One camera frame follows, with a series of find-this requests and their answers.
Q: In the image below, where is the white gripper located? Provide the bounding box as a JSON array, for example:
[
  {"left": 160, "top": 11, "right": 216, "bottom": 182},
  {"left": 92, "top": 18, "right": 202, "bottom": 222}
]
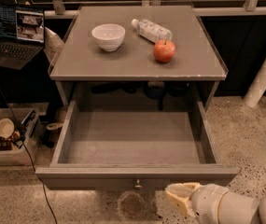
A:
[{"left": 165, "top": 182, "right": 229, "bottom": 224}]

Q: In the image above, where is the grey top drawer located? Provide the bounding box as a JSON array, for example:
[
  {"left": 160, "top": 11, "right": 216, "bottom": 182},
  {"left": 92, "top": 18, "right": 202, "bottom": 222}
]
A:
[{"left": 36, "top": 101, "right": 237, "bottom": 190}]

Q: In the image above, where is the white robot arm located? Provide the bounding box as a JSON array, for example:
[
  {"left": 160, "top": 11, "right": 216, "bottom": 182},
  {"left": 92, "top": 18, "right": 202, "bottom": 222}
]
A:
[{"left": 165, "top": 182, "right": 266, "bottom": 224}]

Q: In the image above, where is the grey drawer cabinet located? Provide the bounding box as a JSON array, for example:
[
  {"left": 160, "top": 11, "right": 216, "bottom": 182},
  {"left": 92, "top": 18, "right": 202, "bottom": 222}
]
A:
[{"left": 48, "top": 5, "right": 229, "bottom": 117}]

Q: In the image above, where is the red apple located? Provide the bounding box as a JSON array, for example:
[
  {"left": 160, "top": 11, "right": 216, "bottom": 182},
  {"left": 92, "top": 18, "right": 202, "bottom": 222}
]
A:
[{"left": 153, "top": 39, "right": 175, "bottom": 63}]

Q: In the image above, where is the clear plastic water bottle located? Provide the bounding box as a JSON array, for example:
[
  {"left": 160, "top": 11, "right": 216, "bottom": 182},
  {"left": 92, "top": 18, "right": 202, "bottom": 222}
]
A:
[{"left": 132, "top": 19, "right": 173, "bottom": 43}]

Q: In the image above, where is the white ceramic bowl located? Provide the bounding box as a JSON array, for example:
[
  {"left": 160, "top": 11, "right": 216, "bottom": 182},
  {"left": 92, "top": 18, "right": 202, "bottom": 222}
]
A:
[{"left": 91, "top": 23, "right": 126, "bottom": 52}]

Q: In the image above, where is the clear plastic storage bin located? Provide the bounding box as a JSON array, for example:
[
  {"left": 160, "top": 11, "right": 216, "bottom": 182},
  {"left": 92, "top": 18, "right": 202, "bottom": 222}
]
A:
[{"left": 0, "top": 108, "right": 43, "bottom": 166}]

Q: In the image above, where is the white bowl in bin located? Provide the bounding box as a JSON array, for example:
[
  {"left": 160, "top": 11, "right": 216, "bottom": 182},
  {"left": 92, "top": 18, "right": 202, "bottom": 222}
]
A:
[{"left": 0, "top": 119, "right": 15, "bottom": 138}]

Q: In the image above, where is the white bag behind cabinet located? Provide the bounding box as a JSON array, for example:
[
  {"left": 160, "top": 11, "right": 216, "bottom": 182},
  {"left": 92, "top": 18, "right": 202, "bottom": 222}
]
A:
[{"left": 44, "top": 28, "right": 64, "bottom": 62}]

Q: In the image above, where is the black open laptop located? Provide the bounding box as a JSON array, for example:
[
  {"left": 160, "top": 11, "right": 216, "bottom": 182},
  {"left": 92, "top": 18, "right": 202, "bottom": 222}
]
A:
[{"left": 0, "top": 4, "right": 45, "bottom": 70}]

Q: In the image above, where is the white diagonal post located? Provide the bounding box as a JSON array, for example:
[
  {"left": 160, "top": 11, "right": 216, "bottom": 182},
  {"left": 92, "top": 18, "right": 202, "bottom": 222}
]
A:
[{"left": 244, "top": 59, "right": 266, "bottom": 108}]

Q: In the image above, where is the black cable on floor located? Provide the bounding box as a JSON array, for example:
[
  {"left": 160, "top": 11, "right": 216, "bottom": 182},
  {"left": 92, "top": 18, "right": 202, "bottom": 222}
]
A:
[{"left": 0, "top": 77, "right": 59, "bottom": 224}]

